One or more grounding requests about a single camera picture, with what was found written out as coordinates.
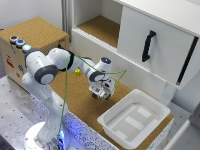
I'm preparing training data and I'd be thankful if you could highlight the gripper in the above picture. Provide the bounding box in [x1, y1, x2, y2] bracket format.
[89, 79, 115, 101]

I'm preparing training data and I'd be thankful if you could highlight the yellow block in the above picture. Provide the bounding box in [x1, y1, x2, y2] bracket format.
[74, 68, 82, 77]

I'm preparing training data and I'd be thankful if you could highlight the white plastic box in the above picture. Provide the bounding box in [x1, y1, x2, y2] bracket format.
[96, 88, 171, 150]

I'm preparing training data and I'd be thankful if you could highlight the white cabinet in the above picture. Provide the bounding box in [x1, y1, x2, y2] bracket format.
[71, 0, 200, 107]

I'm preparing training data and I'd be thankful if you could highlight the white sliding door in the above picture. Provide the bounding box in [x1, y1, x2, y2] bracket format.
[116, 5, 200, 90]

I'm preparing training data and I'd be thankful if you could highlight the green button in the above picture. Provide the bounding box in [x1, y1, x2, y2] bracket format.
[21, 43, 33, 54]

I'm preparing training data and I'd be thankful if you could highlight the wooden drawer box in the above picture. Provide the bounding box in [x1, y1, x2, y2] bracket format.
[0, 16, 71, 90]

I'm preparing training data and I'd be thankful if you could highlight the blue button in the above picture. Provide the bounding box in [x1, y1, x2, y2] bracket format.
[15, 38, 26, 48]

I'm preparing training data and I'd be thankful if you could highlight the red button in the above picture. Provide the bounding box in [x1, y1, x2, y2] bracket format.
[9, 34, 20, 45]

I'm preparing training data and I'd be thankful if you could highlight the green cable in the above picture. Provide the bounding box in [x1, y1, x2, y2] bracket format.
[56, 55, 128, 150]

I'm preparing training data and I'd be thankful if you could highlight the black door handle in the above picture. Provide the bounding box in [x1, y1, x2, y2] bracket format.
[141, 30, 157, 63]

